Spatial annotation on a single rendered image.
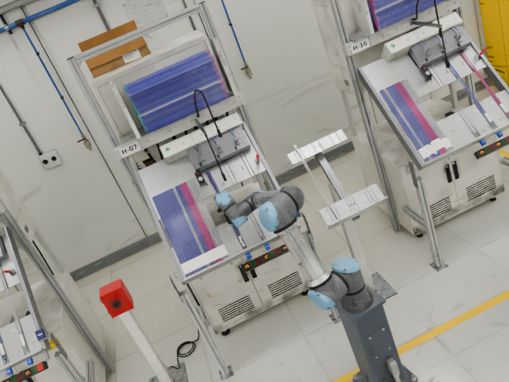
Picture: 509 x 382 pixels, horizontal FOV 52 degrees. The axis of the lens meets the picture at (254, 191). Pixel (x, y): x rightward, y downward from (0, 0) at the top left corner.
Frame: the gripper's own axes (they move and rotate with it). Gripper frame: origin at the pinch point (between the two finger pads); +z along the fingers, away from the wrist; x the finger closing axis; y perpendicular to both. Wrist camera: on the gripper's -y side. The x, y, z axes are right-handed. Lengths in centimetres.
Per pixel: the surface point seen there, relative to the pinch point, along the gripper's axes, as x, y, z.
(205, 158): -2.1, 31.0, 2.8
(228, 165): -12.2, 22.7, 6.6
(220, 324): 33, -59, 52
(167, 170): 20.1, 35.4, 10.2
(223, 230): 6.0, -10.2, -1.7
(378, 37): -123, 53, 0
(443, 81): -147, 14, 3
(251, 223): -9.4, -13.0, -2.5
